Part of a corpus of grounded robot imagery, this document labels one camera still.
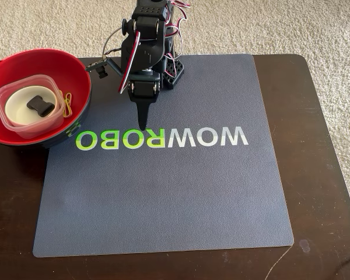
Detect large red bowl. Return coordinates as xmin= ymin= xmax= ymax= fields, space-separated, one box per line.
xmin=0 ymin=48 xmax=93 ymax=149

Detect red white gripper servo wire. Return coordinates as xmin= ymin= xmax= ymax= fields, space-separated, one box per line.
xmin=118 ymin=31 xmax=141 ymax=94

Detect small white bowl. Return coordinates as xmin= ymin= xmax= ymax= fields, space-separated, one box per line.
xmin=5 ymin=85 xmax=59 ymax=128

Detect black plastic buckle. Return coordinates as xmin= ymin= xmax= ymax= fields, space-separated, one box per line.
xmin=26 ymin=95 xmax=55 ymax=118

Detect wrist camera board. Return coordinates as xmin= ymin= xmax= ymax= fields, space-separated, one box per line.
xmin=85 ymin=57 xmax=110 ymax=80

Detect yellow wire clip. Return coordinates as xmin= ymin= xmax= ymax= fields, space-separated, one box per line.
xmin=57 ymin=90 xmax=74 ymax=118

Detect clear plastic square container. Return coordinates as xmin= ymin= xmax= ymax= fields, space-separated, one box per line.
xmin=0 ymin=74 xmax=65 ymax=139

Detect grey WOWROBO mat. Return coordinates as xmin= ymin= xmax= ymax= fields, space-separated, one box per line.
xmin=32 ymin=54 xmax=295 ymax=258

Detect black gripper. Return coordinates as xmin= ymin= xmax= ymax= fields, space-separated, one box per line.
xmin=127 ymin=72 xmax=162 ymax=131

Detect red white arm servo wires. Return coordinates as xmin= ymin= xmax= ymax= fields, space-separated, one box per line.
xmin=165 ymin=0 xmax=191 ymax=58

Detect thin camera cable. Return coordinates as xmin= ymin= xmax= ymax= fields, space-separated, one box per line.
xmin=103 ymin=26 xmax=126 ymax=59

